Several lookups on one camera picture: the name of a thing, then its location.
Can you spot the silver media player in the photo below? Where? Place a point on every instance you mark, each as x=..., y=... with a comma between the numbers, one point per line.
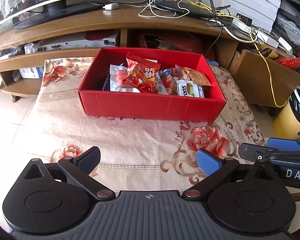
x=88, y=39

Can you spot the black wifi router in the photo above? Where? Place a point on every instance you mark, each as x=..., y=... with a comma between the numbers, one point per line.
x=194, y=9

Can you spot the white power strip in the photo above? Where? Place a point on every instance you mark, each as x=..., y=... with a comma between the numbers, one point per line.
x=262, y=35

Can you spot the red Trolli gummy bag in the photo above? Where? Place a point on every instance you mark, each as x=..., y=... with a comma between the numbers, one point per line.
x=141, y=74

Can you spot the white snack packet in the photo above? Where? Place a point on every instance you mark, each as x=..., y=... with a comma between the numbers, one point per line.
x=161, y=88

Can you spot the orange mooncake packet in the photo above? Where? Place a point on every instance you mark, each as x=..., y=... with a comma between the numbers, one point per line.
x=188, y=74

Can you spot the red biscuit packet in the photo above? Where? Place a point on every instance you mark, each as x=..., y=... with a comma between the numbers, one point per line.
x=168, y=81

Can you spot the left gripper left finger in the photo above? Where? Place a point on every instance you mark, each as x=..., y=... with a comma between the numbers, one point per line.
x=77, y=170

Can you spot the white small adapter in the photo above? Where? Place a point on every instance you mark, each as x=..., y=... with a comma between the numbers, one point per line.
x=111, y=6

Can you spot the wooden TV stand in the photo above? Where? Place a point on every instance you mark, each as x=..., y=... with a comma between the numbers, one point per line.
x=125, y=19

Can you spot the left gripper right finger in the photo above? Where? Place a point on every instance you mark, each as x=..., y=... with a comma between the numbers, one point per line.
x=218, y=171

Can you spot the yellow round bin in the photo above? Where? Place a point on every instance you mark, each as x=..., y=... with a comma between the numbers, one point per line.
x=286, y=124

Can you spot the brown cardboard box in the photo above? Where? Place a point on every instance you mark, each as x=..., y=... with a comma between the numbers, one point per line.
x=263, y=81

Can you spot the white Kaprons wafer packet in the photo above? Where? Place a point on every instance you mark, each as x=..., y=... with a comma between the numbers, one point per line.
x=190, y=89

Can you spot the white sausage packet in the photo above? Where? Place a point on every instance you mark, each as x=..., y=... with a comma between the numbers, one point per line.
x=117, y=75

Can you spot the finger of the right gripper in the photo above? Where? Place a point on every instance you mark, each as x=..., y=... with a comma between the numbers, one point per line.
x=252, y=152
x=284, y=144

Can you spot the red cardboard box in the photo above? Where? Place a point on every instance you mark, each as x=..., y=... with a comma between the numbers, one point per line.
x=98, y=102

